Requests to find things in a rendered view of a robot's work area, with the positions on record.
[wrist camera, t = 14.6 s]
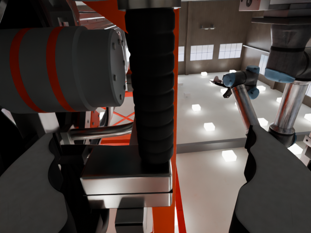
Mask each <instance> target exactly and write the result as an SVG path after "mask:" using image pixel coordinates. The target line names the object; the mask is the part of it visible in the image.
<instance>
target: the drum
mask: <svg viewBox="0 0 311 233"><path fill-rule="evenodd" d="M125 90H126V85H125V61H124V55H123V50H122V45H121V41H120V38H119V35H118V33H117V32H116V31H115V30H114V29H98V30H89V29H88V28H86V27H85V26H58V27H41V28H19V29H0V109H6V110H8V111H10V112H12V113H17V114H28V113H53V112H81V111H95V110H96V109H97V108H98V107H120V106H121V105H122V104H123V102H124V97H125Z"/></svg>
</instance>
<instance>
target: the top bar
mask: <svg viewBox="0 0 311 233"><path fill-rule="evenodd" d="M129 145H138V142H137V129H136V118H135V116H134V121H133V126H132V131H131V138H130V143H129ZM146 213H147V208H118V209H117V213H116V218H115V229H116V233H146Z"/></svg>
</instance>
